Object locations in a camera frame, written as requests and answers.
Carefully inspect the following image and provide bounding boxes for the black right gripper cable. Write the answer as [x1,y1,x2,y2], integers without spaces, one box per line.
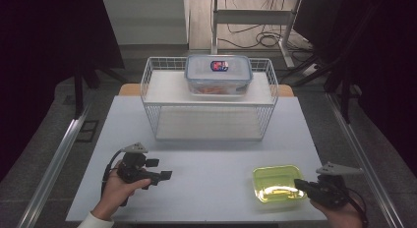
[345,187,370,228]

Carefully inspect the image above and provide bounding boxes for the green lidded food container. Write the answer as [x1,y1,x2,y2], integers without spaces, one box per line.
[252,164,309,204]

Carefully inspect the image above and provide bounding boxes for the aluminium rail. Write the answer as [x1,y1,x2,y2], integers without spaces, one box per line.
[17,102,91,228]
[326,91,407,228]

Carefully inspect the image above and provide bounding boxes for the white metal desk frame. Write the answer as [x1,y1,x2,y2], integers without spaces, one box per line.
[210,0,303,69]

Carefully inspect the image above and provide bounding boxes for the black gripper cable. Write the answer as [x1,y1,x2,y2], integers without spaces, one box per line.
[100,148,128,207]
[345,187,370,228]

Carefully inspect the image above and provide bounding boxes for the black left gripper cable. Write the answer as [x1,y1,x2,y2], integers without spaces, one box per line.
[100,148,128,207]

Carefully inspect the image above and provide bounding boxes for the person's right hand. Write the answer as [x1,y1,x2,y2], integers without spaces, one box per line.
[309,197,365,228]

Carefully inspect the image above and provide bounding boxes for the black curtain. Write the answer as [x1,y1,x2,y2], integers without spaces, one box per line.
[0,0,126,183]
[293,0,417,177]

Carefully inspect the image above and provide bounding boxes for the clear blue-rimmed food container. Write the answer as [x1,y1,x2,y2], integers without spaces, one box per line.
[184,54,254,96]

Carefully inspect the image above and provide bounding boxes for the black floor cables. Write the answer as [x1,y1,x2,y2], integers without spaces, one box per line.
[217,0,314,51]

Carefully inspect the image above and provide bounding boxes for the black stand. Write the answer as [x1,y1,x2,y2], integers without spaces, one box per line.
[284,53,363,125]
[72,65,130,120]

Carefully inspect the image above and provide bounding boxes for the wooden board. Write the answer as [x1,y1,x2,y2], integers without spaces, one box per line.
[118,83,295,98]

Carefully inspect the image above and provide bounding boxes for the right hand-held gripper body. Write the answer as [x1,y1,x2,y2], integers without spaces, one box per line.
[307,161,365,209]

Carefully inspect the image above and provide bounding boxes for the person's left hand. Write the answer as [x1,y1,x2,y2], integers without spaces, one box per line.
[91,168,152,221]

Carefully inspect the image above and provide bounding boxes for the white wire rack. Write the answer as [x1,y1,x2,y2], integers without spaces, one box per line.
[140,55,280,143]

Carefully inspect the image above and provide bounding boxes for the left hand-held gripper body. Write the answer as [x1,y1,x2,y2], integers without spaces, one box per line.
[116,142,162,190]

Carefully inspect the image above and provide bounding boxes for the white power strip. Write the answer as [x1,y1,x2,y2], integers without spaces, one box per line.
[300,62,322,78]

